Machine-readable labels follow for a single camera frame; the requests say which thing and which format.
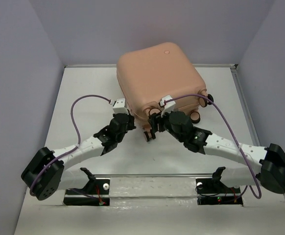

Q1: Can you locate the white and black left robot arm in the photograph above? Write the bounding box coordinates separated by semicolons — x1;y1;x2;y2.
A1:
21;113;136;201

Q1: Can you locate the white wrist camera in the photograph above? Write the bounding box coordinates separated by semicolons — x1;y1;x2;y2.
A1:
159;95;176;117
111;98;129;114

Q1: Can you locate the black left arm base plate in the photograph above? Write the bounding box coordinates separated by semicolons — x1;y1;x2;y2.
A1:
63;178;110;207

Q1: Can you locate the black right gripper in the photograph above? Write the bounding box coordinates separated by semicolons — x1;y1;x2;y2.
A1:
149;106;185;142

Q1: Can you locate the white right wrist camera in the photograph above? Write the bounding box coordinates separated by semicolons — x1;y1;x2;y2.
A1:
159;95;176;117

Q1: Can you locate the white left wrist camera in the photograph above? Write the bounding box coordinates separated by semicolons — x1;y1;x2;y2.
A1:
111;98;129;114

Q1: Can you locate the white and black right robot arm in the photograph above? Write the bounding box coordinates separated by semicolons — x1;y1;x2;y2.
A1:
148;111;285;194

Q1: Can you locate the pink hard-shell suitcase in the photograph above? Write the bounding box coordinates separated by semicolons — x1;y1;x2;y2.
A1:
116;41;214;142

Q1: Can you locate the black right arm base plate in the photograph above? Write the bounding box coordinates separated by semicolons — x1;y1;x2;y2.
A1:
195;178;243;206

